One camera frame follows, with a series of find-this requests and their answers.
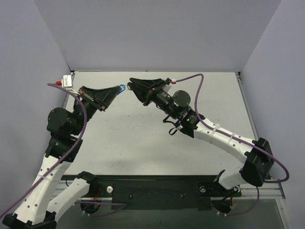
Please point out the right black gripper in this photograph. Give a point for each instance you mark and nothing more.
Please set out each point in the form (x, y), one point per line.
(152, 91)

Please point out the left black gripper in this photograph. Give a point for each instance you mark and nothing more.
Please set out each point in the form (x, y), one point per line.
(92, 98)

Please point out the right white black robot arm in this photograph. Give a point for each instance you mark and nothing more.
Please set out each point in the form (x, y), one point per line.
(253, 155)

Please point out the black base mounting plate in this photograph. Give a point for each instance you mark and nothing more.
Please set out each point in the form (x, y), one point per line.
(163, 192)

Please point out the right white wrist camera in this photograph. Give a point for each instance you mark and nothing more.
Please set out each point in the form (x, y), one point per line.
(169, 83)

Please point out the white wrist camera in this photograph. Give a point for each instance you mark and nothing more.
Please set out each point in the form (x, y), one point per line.
(66, 83)
(169, 83)

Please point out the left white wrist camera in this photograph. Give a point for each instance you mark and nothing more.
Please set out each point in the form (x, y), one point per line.
(66, 83)

